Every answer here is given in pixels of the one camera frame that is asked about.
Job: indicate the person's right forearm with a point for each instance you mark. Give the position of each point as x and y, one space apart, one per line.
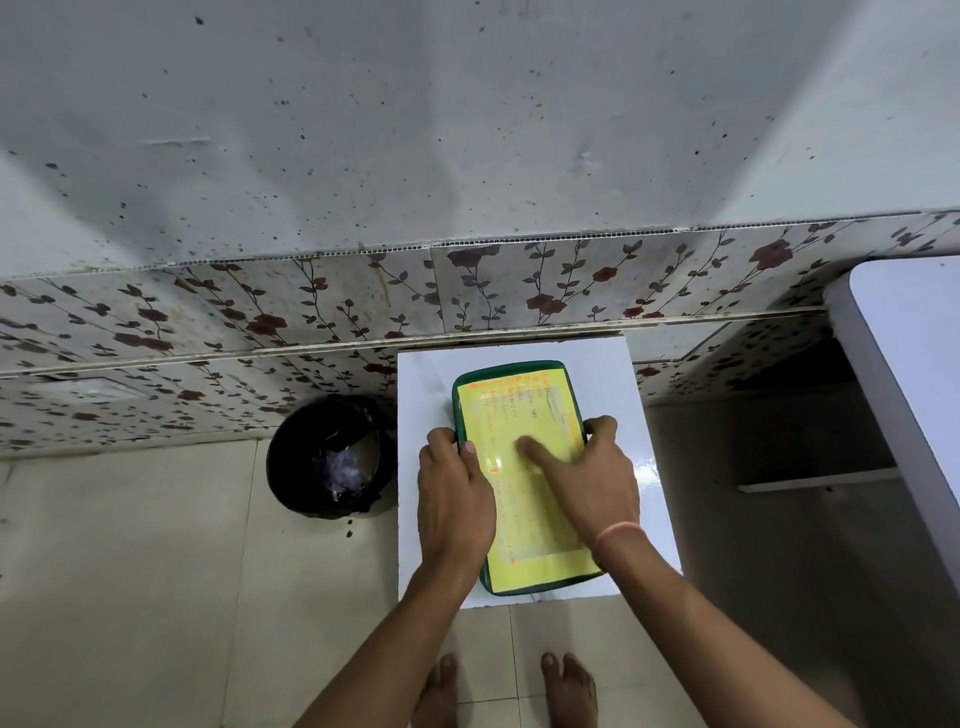
705 645

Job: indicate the person's left hand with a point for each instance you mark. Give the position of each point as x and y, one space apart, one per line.
452 510

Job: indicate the yellow printed paper sheet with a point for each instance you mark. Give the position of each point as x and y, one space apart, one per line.
517 405

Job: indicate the person's left foot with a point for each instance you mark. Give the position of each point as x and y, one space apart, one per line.
437 694

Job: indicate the person's left thumb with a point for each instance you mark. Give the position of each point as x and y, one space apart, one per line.
472 463

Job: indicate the crumpled clear plastic wrapper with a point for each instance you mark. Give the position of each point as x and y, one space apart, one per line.
346 469

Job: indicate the large white table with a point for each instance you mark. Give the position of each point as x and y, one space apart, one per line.
907 352

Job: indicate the person's foot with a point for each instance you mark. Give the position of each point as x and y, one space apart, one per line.
570 694
437 694

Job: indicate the person's right thumb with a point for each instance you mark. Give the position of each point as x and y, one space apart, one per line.
544 459

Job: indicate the pink thread wristband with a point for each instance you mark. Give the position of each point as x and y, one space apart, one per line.
619 530

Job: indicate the person's right hand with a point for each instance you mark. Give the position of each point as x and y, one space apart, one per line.
596 487

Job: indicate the white table crossbar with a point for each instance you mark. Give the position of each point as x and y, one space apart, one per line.
817 480

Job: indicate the person's left forearm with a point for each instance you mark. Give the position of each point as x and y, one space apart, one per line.
397 645

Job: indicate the small white square table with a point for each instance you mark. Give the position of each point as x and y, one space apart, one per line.
645 405

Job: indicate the person's right foot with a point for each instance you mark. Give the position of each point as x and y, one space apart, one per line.
570 694

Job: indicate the black round trash bin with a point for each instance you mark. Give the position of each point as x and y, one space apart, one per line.
300 465

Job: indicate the green plastic tray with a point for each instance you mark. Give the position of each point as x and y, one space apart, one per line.
459 409

